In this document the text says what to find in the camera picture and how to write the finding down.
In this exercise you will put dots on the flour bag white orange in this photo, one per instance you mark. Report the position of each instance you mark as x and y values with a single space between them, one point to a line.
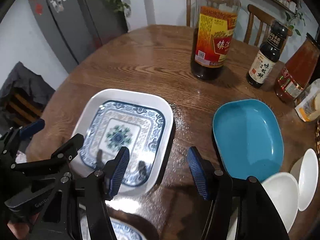
307 103

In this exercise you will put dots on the blue white patterned square plate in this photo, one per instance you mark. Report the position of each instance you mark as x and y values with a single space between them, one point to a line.
114 118

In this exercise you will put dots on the wooden chair right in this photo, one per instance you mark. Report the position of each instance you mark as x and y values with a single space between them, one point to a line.
266 21

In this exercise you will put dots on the small dark soy sauce bottle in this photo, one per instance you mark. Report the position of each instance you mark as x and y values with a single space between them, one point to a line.
268 55

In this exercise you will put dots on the dark cloth on striped stool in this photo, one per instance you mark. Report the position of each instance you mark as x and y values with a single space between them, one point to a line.
24 96

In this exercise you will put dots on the small white bowl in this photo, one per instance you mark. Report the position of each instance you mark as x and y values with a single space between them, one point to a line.
306 170

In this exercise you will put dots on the large vinegar bottle yellow cap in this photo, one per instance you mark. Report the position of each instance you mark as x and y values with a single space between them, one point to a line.
214 24

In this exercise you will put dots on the red sauce glass bottle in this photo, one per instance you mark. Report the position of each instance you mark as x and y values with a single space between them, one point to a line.
297 72

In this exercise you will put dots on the grey refrigerator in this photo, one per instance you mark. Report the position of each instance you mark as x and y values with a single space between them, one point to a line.
74 29

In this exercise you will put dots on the operator hand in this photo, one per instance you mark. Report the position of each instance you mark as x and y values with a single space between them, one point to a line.
21 230

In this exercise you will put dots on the large white bowl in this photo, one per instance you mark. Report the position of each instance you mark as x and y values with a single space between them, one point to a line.
283 190

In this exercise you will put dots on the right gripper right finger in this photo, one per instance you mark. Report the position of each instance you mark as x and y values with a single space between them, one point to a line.
201 171

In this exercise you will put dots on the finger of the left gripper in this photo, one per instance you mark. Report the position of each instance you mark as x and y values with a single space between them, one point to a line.
32 129
68 151

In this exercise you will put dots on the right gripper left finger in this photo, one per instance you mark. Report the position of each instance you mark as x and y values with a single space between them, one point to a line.
114 172

